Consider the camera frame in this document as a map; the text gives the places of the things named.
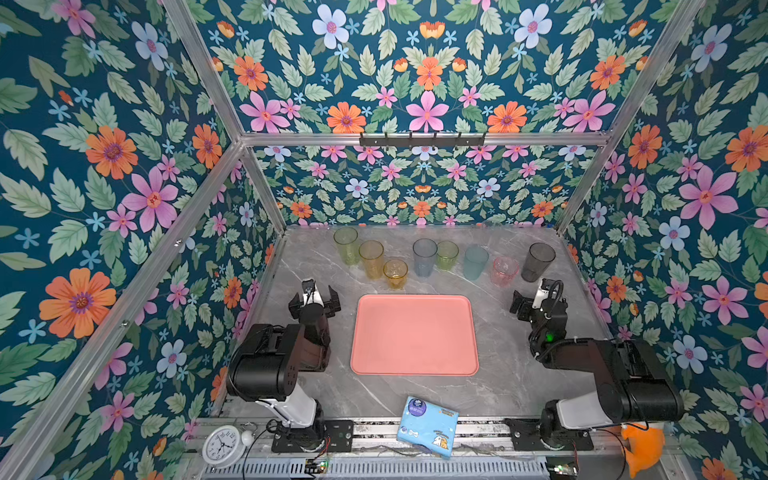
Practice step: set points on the teal tall glass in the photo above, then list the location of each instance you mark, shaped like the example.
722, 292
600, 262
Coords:
475, 260

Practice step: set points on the white vent grille strip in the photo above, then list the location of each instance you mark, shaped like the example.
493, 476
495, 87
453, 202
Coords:
383, 468

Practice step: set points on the yellow tall glass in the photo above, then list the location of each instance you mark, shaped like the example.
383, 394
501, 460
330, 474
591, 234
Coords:
371, 253

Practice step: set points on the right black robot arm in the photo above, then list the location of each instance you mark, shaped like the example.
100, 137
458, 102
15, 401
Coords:
631, 388

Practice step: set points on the short green glass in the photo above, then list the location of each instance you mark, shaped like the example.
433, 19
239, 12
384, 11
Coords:
447, 255

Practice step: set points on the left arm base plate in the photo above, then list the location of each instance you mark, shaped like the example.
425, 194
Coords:
336, 436

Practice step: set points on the grey smoke tall glass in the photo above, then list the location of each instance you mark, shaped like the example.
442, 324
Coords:
539, 257

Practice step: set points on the white alarm clock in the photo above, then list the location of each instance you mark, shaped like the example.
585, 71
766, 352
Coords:
226, 445

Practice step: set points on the short pink glass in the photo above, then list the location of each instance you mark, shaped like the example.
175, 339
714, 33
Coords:
504, 270

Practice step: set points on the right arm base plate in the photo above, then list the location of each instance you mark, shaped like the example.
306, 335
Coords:
533, 435

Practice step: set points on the orange shark plush toy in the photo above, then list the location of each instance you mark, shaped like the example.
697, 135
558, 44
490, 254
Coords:
646, 446

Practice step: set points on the black hook rail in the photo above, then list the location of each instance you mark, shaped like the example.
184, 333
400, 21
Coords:
409, 140

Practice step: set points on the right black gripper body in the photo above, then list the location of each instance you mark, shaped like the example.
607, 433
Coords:
535, 309

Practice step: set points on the blue tissue pack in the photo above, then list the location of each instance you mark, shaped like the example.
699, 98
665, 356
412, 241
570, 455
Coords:
428, 426

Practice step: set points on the light green tall glass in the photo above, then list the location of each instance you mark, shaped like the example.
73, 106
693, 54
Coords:
346, 239

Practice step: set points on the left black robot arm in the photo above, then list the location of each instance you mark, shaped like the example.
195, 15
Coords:
266, 365

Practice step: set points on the short amber glass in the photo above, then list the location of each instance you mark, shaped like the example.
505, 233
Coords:
396, 272

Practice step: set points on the blue tall glass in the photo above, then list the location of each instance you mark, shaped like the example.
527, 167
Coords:
425, 253

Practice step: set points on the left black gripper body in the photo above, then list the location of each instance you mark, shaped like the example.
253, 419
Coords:
314, 306

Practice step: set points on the pink plastic tray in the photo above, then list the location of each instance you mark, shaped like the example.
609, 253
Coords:
414, 335

